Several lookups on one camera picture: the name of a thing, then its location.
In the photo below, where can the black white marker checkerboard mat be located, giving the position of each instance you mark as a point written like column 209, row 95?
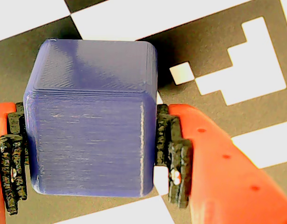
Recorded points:
column 227, row 46

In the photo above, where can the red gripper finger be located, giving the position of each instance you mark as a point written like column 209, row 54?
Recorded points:
column 227, row 186
column 10, row 158

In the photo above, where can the blue cube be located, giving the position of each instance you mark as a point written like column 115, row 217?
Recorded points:
column 87, row 128

